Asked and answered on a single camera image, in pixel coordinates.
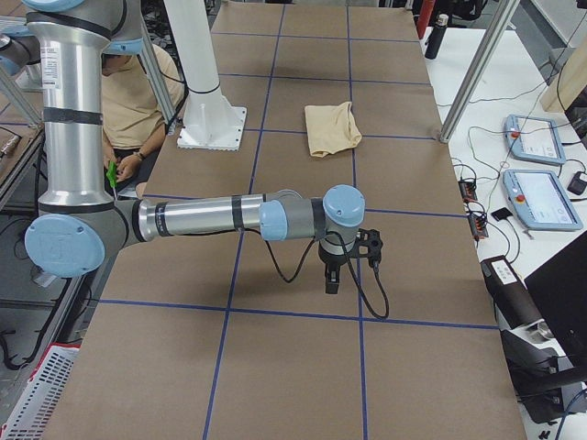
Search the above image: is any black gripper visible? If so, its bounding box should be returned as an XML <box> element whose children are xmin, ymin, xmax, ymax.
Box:
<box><xmin>318</xmin><ymin>249</ymin><xmax>349</xmax><ymax>294</ymax></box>

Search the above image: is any beige long-sleeve graphic shirt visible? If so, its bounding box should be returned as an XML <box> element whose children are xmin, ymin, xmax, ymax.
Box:
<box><xmin>305</xmin><ymin>101</ymin><xmax>362</xmax><ymax>158</ymax></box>

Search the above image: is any black monitor on arm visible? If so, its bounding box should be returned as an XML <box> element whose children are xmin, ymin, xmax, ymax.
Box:
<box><xmin>525</xmin><ymin>234</ymin><xmax>586</xmax><ymax>366</ymax></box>

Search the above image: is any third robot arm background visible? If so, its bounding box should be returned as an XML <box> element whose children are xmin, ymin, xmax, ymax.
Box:
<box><xmin>1</xmin><ymin>25</ymin><xmax>40</xmax><ymax>76</ymax></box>

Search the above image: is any small black square pad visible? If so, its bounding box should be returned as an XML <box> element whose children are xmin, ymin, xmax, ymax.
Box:
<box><xmin>491</xmin><ymin>207</ymin><xmax>513</xmax><ymax>222</ymax></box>

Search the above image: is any black box white label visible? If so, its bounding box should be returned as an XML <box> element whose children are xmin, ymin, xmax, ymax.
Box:
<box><xmin>480</xmin><ymin>256</ymin><xmax>542</xmax><ymax>328</ymax></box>

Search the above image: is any near blue teach pendant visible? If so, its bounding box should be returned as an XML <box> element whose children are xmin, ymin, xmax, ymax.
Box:
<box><xmin>502</xmin><ymin>170</ymin><xmax>583</xmax><ymax>232</ymax></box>

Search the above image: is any blue teach pendant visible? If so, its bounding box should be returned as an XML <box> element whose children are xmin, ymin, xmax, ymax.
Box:
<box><xmin>504</xmin><ymin>114</ymin><xmax>566</xmax><ymax>166</ymax></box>
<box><xmin>502</xmin><ymin>170</ymin><xmax>583</xmax><ymax>232</ymax></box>

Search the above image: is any far blue teach pendant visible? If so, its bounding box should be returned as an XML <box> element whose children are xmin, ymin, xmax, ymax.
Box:
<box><xmin>504</xmin><ymin>114</ymin><xmax>566</xmax><ymax>166</ymax></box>

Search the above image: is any person in beige shirt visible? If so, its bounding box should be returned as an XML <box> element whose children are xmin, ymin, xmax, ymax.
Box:
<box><xmin>102</xmin><ymin>54</ymin><xmax>167</xmax><ymax>195</ymax></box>

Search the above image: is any black bottle clear cap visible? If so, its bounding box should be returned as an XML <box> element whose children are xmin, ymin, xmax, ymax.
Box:
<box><xmin>425</xmin><ymin>14</ymin><xmax>449</xmax><ymax>60</ymax></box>

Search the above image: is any black power brick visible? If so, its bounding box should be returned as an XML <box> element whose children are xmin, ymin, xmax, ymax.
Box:
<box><xmin>567</xmin><ymin>171</ymin><xmax>587</xmax><ymax>195</ymax></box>

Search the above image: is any red cylinder bottle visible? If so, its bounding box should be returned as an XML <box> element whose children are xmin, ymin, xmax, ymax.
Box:
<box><xmin>416</xmin><ymin>0</ymin><xmax>436</xmax><ymax>39</ymax></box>

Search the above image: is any white perforated plastic basket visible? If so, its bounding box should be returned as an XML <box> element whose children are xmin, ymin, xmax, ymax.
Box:
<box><xmin>1</xmin><ymin>343</ymin><xmax>80</xmax><ymax>439</ymax></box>

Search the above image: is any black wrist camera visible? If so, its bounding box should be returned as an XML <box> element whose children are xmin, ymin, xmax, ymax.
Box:
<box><xmin>354</xmin><ymin>228</ymin><xmax>383</xmax><ymax>271</ymax></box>

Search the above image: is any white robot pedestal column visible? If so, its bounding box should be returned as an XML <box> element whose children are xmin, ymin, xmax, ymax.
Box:
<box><xmin>164</xmin><ymin>0</ymin><xmax>247</xmax><ymax>151</ymax></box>

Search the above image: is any green handled stick tool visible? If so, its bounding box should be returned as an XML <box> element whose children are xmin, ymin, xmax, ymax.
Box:
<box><xmin>105</xmin><ymin>160</ymin><xmax>117</xmax><ymax>199</ymax></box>

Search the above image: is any grey aluminium frame post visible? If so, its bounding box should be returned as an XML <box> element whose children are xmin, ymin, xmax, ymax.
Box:
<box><xmin>439</xmin><ymin>0</ymin><xmax>520</xmax><ymax>144</ymax></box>

